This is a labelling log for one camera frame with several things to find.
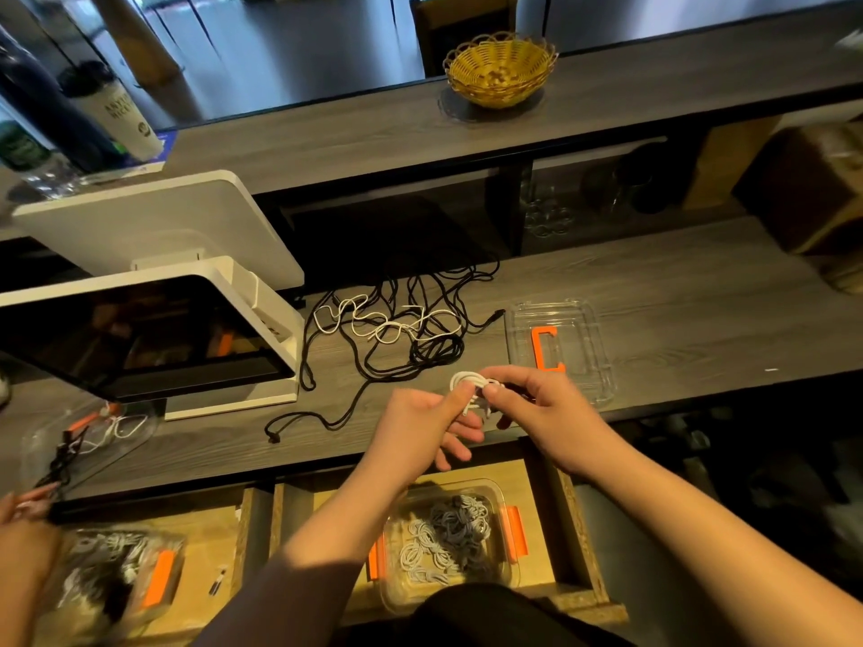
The person's right hand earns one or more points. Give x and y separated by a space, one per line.
560 422

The white touchscreen monitor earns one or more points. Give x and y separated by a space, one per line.
135 337

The brown wooden chair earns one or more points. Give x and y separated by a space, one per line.
465 17

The grey wooden bar counter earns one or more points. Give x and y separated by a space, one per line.
364 135

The flat cardboard sheet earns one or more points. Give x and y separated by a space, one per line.
728 162

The white customer display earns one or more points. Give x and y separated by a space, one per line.
155 233

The white paper coffee cup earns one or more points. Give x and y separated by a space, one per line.
119 117

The clear plastic water bottle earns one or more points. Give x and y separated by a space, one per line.
27 148

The wooden drawer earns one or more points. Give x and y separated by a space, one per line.
580 546
243 559

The person's right forearm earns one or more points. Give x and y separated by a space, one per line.
742 559

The person's left forearm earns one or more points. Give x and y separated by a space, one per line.
297 573

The black thermos bottle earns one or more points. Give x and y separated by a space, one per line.
54 101

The small white connector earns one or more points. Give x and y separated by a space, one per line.
216 582

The brown cardboard box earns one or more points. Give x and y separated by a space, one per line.
816 188

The yellow woven basket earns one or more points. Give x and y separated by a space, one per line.
500 70

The clear container drawer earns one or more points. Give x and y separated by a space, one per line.
385 593
68 620

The person's left hand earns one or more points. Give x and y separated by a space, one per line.
411 435

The round wooden table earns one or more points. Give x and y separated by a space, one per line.
135 33

